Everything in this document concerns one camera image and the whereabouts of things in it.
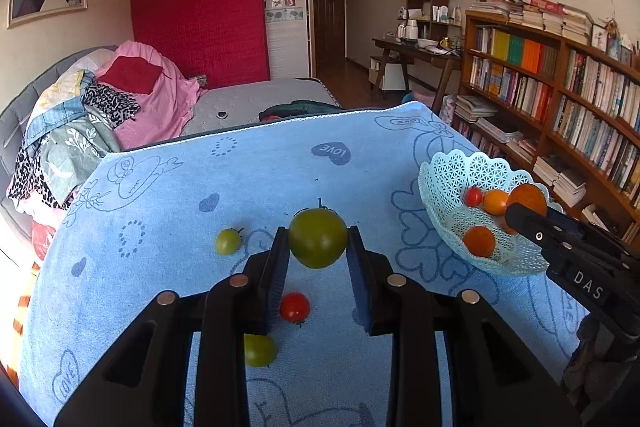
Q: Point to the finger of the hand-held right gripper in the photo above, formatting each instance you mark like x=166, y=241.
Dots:
x=530, y=224

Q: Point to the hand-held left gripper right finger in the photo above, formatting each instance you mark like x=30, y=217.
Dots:
x=359, y=282

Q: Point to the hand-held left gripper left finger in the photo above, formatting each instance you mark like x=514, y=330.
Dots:
x=280, y=277

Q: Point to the red cherry tomato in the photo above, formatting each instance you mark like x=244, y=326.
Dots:
x=294, y=307
x=473, y=196

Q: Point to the yellowish orange tomato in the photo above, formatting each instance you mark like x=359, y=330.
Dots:
x=495, y=202

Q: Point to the large green tomato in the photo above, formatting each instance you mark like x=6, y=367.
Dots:
x=317, y=238

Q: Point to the small green tomato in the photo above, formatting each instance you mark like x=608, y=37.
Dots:
x=228, y=241

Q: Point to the medium green tomato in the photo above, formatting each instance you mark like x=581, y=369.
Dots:
x=259, y=349

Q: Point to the light blue plastic lace basket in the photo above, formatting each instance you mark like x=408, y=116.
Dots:
x=450, y=177

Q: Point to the blue printed towel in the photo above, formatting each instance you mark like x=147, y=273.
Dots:
x=175, y=257

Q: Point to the white bag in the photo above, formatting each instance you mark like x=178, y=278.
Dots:
x=447, y=107

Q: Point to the rows of shelved books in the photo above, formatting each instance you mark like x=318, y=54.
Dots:
x=590, y=77

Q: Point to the dark green cloth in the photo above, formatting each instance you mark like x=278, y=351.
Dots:
x=300, y=108

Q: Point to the wooden bookshelf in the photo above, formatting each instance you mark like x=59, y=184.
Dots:
x=467, y=57

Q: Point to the grey bed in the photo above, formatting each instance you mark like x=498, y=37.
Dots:
x=240, y=99

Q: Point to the small framed picture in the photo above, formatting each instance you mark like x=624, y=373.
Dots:
x=600, y=37

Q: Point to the white storage box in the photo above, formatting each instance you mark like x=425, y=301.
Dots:
x=390, y=74

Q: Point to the book stacks atop bookshelf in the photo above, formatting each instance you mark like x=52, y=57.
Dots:
x=550, y=19

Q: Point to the pink blanket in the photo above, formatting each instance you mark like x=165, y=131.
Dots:
x=160, y=107

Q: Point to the wooden desk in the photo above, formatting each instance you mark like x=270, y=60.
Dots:
x=400, y=48

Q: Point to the white kettle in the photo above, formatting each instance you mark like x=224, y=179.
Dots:
x=411, y=30

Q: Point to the pile of clothes on sofa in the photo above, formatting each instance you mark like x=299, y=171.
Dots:
x=110, y=102

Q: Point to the floral quilt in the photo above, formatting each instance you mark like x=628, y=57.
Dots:
x=75, y=142

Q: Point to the dark wooden door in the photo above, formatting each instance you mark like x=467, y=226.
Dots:
x=329, y=22

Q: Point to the red mattress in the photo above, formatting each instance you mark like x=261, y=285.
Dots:
x=200, y=22

